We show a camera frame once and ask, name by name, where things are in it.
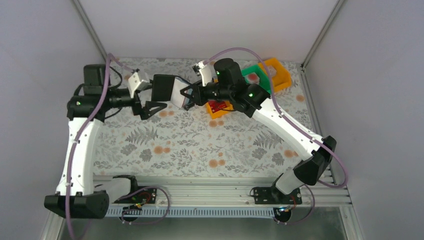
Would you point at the black leather card holder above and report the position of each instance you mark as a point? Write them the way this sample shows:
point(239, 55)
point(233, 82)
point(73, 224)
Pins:
point(166, 88)

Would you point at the orange bin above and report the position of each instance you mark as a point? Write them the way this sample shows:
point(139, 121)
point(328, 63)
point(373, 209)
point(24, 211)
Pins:
point(282, 79)
point(219, 113)

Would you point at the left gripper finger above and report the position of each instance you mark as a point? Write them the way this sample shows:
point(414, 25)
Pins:
point(151, 108)
point(148, 87)

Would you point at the white cards in orange bin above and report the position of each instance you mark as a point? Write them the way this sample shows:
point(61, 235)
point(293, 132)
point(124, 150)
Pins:
point(271, 70)

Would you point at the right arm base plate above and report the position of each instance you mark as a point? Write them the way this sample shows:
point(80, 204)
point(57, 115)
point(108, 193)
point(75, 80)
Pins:
point(272, 196)

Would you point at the near orange bin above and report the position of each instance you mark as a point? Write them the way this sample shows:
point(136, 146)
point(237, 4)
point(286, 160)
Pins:
point(219, 113)

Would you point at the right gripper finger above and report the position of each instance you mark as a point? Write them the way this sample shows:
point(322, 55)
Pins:
point(187, 91)
point(188, 103)

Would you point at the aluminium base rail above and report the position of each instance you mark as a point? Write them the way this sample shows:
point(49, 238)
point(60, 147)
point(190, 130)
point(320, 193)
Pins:
point(235, 191)

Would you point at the floral table mat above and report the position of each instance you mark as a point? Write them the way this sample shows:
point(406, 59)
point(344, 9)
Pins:
point(189, 143)

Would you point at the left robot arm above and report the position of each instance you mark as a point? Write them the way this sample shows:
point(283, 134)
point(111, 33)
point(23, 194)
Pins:
point(76, 196)

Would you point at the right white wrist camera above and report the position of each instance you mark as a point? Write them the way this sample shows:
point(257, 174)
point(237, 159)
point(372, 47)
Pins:
point(204, 70)

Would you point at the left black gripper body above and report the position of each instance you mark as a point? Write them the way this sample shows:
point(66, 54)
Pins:
point(137, 109)

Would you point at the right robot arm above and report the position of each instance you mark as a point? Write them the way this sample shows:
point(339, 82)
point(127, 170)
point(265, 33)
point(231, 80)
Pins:
point(224, 81)

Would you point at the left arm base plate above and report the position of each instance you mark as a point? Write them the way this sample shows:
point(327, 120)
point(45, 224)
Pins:
point(147, 196)

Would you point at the green bin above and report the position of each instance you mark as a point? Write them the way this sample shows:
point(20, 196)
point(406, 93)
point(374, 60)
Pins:
point(264, 80)

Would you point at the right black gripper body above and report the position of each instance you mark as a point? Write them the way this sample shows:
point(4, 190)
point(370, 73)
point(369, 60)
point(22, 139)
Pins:
point(202, 98)

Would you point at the white red-circle cards stack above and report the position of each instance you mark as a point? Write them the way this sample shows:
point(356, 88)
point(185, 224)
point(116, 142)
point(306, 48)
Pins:
point(252, 78)

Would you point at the red VIP cards stack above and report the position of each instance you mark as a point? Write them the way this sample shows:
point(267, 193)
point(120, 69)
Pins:
point(216, 106)

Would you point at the far orange bin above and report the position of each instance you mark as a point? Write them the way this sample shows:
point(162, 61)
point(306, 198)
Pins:
point(282, 79)

